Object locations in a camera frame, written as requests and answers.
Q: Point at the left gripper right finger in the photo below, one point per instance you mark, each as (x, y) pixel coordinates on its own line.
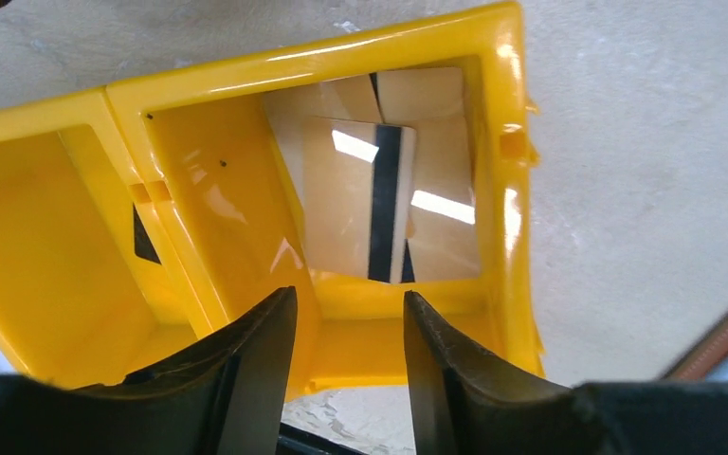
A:
(464, 399)

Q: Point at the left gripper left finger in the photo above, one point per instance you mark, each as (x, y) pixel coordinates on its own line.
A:
(223, 394)

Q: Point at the white card with black stripe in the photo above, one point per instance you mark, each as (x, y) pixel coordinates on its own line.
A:
(356, 188)

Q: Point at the white card under stack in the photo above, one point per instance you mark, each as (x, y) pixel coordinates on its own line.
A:
(442, 234)

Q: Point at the yellow plastic divided bin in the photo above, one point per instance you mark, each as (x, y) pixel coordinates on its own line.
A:
(140, 216)

